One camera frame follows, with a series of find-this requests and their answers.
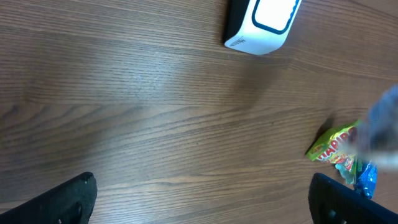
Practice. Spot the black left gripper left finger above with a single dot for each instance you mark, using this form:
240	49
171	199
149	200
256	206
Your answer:
71	202

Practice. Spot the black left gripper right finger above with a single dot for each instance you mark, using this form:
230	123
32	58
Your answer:
331	202

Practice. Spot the blue cookie pack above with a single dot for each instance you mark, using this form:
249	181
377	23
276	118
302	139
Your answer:
366	178

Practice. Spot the green yellow candy bag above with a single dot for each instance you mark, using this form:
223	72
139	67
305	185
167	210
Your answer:
327	148

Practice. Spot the pale green wipes packet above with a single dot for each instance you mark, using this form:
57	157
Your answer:
348	172

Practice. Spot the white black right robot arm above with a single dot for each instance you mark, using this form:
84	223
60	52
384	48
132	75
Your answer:
375	137

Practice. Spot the white barcode scanner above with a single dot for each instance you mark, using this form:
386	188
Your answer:
259	27

